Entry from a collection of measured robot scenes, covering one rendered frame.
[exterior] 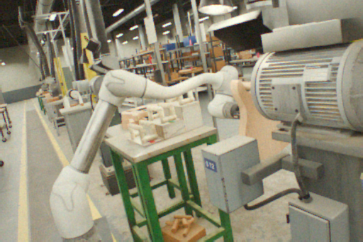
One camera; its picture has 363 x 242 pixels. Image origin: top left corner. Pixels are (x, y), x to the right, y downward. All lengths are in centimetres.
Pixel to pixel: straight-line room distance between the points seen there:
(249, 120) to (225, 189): 41
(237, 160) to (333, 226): 32
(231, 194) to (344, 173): 33
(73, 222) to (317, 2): 125
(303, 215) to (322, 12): 63
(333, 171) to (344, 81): 27
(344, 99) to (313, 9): 37
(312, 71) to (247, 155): 32
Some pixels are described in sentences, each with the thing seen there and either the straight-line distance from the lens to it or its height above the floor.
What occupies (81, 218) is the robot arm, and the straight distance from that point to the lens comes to 135.
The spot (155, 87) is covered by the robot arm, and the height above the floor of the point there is 129.
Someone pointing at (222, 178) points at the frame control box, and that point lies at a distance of 88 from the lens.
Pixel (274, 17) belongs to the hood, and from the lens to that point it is 111.
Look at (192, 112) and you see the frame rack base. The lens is 187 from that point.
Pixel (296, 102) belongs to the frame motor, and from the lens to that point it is 86.
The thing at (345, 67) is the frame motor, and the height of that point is 132.
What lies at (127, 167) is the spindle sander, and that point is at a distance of 346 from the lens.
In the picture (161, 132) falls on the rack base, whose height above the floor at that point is 98.
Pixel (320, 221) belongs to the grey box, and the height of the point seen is 92.
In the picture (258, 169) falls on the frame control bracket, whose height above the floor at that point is 104.
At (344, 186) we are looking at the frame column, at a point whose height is 98.
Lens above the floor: 142
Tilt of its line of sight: 10 degrees down
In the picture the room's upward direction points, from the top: 11 degrees counter-clockwise
